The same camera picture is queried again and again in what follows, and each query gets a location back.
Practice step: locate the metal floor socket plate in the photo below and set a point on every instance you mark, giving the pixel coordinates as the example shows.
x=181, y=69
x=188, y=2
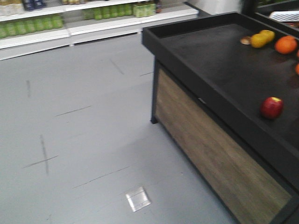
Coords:
x=138, y=198

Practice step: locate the black wooden produce display stand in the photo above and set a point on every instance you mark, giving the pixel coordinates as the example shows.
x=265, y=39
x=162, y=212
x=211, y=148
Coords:
x=207, y=93

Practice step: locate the dark red apple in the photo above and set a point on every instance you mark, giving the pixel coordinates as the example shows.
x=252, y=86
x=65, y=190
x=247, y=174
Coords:
x=271, y=107

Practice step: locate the white store shelving unit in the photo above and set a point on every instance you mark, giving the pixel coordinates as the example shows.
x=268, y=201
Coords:
x=77, y=30

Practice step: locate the yellow pear fruit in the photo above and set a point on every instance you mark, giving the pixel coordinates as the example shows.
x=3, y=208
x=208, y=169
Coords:
x=262, y=38

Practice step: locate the large orange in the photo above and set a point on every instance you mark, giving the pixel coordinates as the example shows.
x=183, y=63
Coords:
x=286, y=45

